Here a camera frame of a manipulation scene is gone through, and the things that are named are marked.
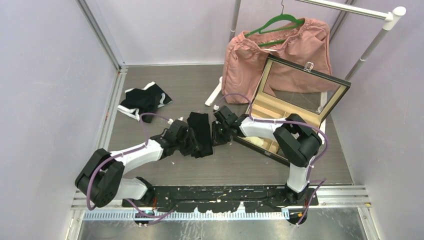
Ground plain black underwear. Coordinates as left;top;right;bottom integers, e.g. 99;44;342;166
187;112;213;159

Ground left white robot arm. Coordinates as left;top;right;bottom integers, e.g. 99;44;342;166
74;119;200;210

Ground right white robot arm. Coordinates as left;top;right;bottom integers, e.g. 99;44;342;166
213;105;328;205

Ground cream rolled underwear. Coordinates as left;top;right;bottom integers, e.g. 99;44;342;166
245;136;264;147

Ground black white-trimmed underwear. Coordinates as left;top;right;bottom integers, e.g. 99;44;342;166
117;81;173;123

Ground black compartment storage box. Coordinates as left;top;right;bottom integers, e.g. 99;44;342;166
232;54;352;167

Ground pink hanging shorts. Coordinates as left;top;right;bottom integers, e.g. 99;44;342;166
221;18;333;104

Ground green clothes hanger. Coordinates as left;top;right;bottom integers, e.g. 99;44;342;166
244;0;305;49

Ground white metal clothes rack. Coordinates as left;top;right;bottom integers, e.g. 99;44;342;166
204;0;407;133

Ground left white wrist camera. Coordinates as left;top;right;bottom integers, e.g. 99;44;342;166
167;117;185;126

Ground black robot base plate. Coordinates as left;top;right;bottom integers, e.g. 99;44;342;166
132;185;319;213

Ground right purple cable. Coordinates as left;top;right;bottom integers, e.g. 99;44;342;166
213;93;330;226

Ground purple cable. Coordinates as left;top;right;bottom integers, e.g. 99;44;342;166
213;93;330;226
86;112;185;226

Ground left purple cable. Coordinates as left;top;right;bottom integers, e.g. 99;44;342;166
86;112;185;226

